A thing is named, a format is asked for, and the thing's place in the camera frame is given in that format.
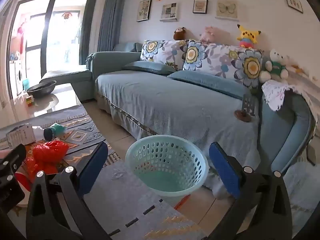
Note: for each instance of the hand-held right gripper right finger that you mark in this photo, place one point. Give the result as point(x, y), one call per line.
point(222, 172)

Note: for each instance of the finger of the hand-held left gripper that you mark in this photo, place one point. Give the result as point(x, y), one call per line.
point(11, 192)
point(13, 160)

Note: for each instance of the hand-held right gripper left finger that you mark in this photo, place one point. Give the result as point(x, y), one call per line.
point(93, 166)

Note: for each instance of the red plastic bag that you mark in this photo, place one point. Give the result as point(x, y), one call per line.
point(50, 152)

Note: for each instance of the pale green plastic basket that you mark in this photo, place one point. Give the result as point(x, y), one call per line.
point(140, 152)

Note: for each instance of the red white wrapper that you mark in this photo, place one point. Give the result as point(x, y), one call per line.
point(22, 187)

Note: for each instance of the white ribbed carton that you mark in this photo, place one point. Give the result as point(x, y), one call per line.
point(22, 135)

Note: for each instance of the grey patterned table mat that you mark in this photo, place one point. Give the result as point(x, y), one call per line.
point(82, 135)

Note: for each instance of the orange stick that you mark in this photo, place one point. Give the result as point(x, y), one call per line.
point(182, 202)

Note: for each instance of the teal black cup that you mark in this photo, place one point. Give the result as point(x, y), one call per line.
point(56, 130)

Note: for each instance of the brown wooden disc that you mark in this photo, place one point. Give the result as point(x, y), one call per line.
point(242, 117)

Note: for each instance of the colourful puzzle cube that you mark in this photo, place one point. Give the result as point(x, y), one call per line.
point(30, 101)

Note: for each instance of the black bowl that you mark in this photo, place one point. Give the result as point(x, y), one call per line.
point(41, 91)

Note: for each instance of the small teal box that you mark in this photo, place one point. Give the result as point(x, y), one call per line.
point(26, 84)

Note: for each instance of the white washing machine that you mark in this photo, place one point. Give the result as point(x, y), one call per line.
point(19, 76)

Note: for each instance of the large teal pillow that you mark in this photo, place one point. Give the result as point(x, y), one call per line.
point(210, 82)

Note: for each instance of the grey-blue sofa cover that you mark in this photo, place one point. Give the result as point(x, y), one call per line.
point(162, 100)

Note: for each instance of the white floral cloth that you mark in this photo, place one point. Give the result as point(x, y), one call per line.
point(277, 93)

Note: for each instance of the teal sofa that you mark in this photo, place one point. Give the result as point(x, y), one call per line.
point(107, 60)

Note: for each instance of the small teal pillow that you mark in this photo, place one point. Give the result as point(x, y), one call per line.
point(147, 67)

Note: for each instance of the large floral cushion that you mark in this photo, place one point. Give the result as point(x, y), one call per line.
point(220, 60)

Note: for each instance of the white bear plush green shirt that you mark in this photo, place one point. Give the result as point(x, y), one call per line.
point(275, 66)

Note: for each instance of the beige striped blanket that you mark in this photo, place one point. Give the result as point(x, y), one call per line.
point(306, 87)

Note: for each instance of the red hanging cloth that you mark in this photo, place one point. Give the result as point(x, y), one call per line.
point(22, 37)

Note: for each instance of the small floral cushion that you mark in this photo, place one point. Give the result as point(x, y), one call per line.
point(162, 52)

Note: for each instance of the dark framed glass door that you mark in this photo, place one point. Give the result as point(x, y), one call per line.
point(48, 30)

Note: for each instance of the yellow plush toy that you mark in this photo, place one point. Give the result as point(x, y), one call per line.
point(247, 36)

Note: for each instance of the pink plush toy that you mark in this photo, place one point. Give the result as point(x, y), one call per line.
point(209, 34)

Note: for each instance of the brown bear plush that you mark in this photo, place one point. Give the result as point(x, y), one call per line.
point(180, 33)

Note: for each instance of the blue-grey curtain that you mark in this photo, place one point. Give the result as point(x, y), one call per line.
point(111, 17)

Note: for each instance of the red window decoration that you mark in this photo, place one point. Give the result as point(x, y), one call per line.
point(66, 15)

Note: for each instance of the butterfly canvas picture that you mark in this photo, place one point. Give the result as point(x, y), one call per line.
point(227, 9)

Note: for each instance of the tall framed picture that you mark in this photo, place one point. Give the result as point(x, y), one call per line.
point(144, 10)

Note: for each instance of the dark square framed picture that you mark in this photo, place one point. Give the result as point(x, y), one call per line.
point(200, 6)

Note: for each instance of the patchwork canvas picture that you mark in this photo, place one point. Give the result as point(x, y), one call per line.
point(169, 11)

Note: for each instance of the tilted framed picture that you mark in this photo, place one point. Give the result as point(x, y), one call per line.
point(294, 3)

